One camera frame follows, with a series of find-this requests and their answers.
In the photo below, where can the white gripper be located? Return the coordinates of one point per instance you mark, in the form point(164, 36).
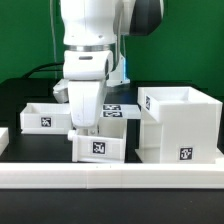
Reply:
point(84, 85)

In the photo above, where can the white front drawer tray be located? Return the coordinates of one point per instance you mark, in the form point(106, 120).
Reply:
point(105, 144)

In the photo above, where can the white drawer tray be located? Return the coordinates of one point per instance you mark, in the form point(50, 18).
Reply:
point(105, 144)
point(45, 118)

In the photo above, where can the white drawer cabinet box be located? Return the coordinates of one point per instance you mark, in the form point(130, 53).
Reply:
point(178, 125)

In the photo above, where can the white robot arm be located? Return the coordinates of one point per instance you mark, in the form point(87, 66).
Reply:
point(99, 25)

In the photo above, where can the white rear drawer tray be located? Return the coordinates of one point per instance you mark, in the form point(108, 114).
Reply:
point(45, 118)

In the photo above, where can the fiducial marker sheet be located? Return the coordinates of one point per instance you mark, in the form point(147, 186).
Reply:
point(126, 111)

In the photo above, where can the white L-shaped border fence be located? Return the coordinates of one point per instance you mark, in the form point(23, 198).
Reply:
point(101, 176)

